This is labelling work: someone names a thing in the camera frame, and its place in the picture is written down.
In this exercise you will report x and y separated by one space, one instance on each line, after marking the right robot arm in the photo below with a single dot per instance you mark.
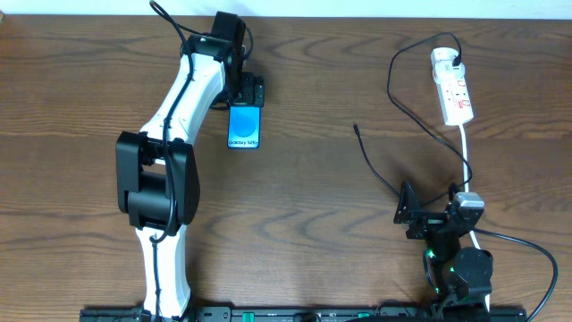
460 275

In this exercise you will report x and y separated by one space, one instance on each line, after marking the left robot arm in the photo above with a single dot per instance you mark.
157 173

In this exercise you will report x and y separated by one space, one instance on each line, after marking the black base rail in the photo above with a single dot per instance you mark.
384 313

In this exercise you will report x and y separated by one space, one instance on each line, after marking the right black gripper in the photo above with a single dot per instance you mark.
427 223

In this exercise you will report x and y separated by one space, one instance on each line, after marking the white charger plug adapter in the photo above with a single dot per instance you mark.
443 59

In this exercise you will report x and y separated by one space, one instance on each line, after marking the blue Samsung smartphone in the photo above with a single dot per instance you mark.
244 127

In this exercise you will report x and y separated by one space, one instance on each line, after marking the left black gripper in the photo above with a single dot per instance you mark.
249 96

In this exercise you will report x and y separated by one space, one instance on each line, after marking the white power strip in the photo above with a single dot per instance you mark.
452 92

